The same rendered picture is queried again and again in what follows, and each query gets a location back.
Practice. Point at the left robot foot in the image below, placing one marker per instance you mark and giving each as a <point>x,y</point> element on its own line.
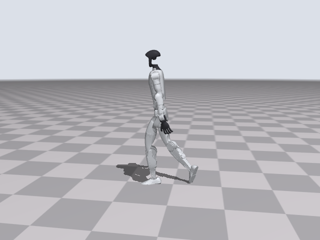
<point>150,181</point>

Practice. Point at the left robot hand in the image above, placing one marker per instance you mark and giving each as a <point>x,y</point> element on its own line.
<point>165,126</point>

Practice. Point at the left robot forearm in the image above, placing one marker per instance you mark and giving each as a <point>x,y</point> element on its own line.
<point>160,107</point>

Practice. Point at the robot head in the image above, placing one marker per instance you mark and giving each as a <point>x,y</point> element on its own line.
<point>153,54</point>

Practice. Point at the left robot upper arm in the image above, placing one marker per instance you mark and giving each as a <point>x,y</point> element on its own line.
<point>155,78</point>

